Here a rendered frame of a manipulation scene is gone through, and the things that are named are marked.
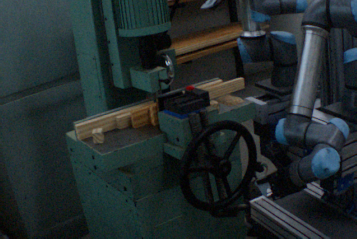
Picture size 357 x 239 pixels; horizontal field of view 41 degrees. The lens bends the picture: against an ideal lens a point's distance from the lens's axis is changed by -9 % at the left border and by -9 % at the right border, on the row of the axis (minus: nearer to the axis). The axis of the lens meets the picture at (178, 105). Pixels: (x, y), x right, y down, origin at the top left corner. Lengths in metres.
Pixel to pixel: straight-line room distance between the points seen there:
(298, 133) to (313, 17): 0.35
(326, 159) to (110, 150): 0.65
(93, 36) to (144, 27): 0.27
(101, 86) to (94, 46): 0.15
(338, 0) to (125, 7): 0.68
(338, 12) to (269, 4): 0.43
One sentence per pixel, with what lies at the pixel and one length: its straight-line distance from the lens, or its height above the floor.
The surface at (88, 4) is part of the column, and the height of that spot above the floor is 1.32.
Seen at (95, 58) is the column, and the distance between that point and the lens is 1.86.
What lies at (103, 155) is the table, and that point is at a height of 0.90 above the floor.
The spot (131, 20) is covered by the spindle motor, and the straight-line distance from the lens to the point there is 1.63.
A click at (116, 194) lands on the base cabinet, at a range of 1.76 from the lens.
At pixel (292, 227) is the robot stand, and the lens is 2.30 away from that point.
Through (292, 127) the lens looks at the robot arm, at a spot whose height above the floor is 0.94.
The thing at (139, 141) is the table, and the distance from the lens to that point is 1.58.
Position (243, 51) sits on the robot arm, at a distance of 2.20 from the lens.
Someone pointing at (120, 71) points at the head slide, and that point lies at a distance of 1.78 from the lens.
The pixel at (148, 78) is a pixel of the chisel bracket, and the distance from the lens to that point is 1.69.
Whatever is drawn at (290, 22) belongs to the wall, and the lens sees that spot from 5.52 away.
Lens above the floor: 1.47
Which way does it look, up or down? 18 degrees down
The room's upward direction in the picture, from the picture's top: 8 degrees counter-clockwise
